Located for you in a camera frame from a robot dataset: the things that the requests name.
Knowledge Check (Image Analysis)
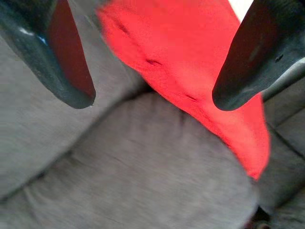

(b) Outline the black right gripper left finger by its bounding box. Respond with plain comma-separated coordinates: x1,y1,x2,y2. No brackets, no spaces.
0,0,96,110

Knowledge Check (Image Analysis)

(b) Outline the dark grey fabric sofa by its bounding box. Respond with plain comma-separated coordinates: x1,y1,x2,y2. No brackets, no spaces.
0,0,305,229

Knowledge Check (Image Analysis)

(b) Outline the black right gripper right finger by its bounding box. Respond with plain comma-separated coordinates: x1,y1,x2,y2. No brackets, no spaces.
211,0,305,111

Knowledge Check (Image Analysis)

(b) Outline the red pillow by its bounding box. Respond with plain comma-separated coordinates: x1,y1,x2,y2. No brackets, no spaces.
95,0,271,181

